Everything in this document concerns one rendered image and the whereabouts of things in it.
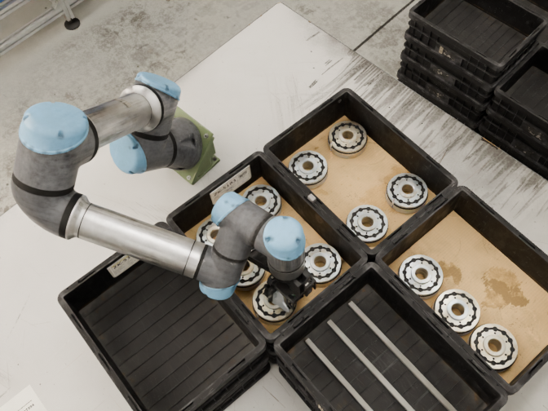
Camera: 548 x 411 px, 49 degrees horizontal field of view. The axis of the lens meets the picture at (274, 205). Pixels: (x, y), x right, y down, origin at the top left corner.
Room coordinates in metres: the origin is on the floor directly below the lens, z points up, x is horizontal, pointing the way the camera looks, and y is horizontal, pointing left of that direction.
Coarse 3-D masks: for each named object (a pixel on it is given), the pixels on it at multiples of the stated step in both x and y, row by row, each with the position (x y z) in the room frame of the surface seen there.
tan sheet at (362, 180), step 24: (312, 144) 0.91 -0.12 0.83; (336, 168) 0.83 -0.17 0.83; (360, 168) 0.82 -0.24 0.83; (384, 168) 0.81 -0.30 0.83; (336, 192) 0.75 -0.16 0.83; (360, 192) 0.74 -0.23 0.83; (384, 192) 0.74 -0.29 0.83; (408, 192) 0.73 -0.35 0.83; (432, 192) 0.72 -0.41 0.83; (408, 216) 0.66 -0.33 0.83
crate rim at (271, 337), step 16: (224, 176) 0.77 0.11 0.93; (288, 176) 0.76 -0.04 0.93; (208, 192) 0.74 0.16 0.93; (304, 192) 0.71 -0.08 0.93; (176, 224) 0.66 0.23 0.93; (336, 224) 0.61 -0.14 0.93; (352, 240) 0.57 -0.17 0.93; (352, 272) 0.49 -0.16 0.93; (240, 304) 0.44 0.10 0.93; (256, 320) 0.40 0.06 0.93; (288, 320) 0.39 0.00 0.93; (272, 336) 0.36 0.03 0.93
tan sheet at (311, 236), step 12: (264, 180) 0.81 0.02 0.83; (240, 192) 0.78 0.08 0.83; (264, 204) 0.74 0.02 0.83; (288, 204) 0.73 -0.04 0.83; (300, 216) 0.69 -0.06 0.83; (192, 228) 0.69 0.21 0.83; (312, 228) 0.66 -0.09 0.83; (312, 240) 0.62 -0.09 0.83; (324, 240) 0.62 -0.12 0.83; (324, 264) 0.56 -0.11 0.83; (312, 288) 0.50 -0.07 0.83; (324, 288) 0.50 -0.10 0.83; (300, 300) 0.47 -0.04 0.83; (252, 312) 0.45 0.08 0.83; (264, 324) 0.42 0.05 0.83
